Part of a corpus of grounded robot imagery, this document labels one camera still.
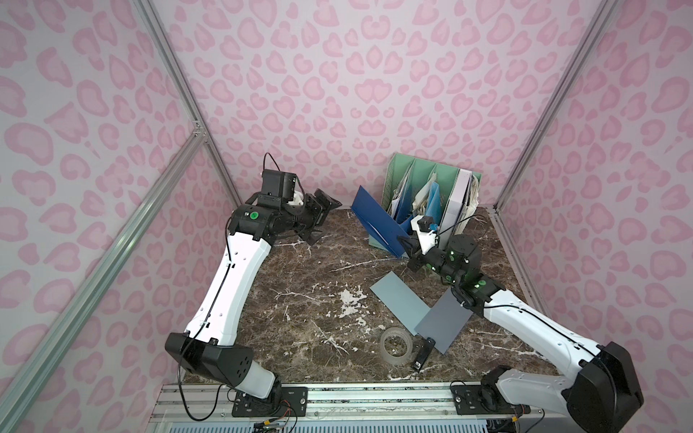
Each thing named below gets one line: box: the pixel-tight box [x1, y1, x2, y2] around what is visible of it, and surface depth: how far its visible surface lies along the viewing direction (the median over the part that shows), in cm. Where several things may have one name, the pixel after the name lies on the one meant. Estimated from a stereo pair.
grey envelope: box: [414, 286, 474, 355], surface depth 88 cm
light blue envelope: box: [369, 270, 431, 336], surface depth 95 cm
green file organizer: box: [368, 152, 482, 255], surface depth 93 cm
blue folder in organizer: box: [425, 181, 442, 226], surface depth 92 cm
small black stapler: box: [413, 337, 436, 371], surface depth 81 cm
